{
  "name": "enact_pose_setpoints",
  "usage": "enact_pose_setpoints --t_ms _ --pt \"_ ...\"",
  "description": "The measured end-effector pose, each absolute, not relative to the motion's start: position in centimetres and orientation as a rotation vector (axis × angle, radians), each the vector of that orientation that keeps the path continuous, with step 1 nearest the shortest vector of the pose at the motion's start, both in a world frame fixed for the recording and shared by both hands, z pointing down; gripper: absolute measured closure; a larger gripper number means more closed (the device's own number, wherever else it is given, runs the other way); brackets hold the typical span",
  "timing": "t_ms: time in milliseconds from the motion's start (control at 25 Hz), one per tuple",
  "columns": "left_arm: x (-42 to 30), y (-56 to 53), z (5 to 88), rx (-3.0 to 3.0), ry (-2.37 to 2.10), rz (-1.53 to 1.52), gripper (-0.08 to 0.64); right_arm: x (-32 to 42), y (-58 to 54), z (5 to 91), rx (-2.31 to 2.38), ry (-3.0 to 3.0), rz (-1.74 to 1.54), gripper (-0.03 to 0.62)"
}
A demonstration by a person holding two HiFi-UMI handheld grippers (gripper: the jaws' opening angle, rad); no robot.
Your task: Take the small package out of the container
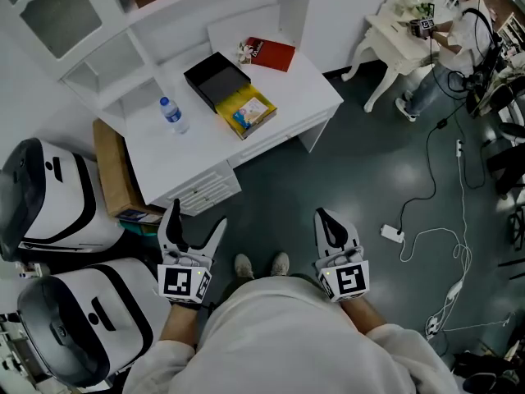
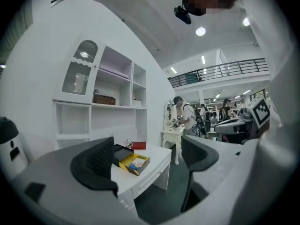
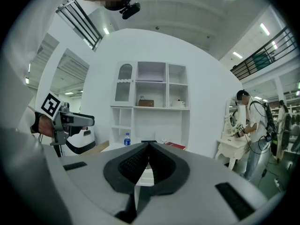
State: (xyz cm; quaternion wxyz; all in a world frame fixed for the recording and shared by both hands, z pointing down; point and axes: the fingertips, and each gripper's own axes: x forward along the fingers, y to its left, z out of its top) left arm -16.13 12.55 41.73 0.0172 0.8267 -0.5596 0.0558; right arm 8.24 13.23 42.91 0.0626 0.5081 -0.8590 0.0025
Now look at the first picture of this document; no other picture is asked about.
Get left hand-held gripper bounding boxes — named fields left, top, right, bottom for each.
left=157, top=198, right=228, bottom=305

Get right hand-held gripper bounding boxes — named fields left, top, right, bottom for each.
left=314, top=207, right=370, bottom=303

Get black and yellow box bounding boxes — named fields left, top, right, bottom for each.
left=183, top=51, right=279, bottom=141

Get person's right forearm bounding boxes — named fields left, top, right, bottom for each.
left=340, top=299, right=388, bottom=337

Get person's left forearm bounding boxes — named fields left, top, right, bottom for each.
left=158, top=303, right=203, bottom=349

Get brown cardboard box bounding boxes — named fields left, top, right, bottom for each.
left=92, top=118, right=166, bottom=219

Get red book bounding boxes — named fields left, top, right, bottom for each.
left=244, top=36, right=297, bottom=73

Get white desk with drawers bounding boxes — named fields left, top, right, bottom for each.
left=94, top=18, right=345, bottom=218

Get blue printed packet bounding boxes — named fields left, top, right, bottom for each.
left=116, top=208, right=164, bottom=236

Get person's left shoe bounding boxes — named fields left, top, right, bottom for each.
left=234, top=253, right=256, bottom=280

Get person's shoe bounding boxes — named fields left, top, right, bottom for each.
left=234, top=253, right=256, bottom=280
left=271, top=251, right=291, bottom=277

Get person's right shoe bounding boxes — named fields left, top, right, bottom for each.
left=271, top=251, right=291, bottom=277

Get person's dark green trousers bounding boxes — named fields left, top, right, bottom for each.
left=212, top=272, right=326, bottom=305

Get person's white sweatshirt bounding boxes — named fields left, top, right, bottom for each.
left=121, top=274, right=461, bottom=394

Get clear blue-capped water bottle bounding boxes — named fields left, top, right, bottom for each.
left=158, top=95, right=191, bottom=136

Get black chair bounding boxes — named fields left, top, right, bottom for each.
left=486, top=120, right=525, bottom=201

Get white artificial flower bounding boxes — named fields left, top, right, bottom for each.
left=237, top=42, right=257, bottom=63

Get black bag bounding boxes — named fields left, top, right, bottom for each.
left=450, top=342, right=525, bottom=394

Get cream dressing table with mirror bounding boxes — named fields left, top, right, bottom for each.
left=340, top=0, right=454, bottom=115

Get white shelf cabinet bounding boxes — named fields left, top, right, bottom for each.
left=0, top=0, right=315, bottom=119

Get black wrist strap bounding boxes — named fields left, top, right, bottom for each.
left=169, top=299, right=215, bottom=313

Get black power cable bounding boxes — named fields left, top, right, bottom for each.
left=398, top=115, right=450, bottom=234

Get white cable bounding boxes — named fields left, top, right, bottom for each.
left=399, top=156, right=473, bottom=341

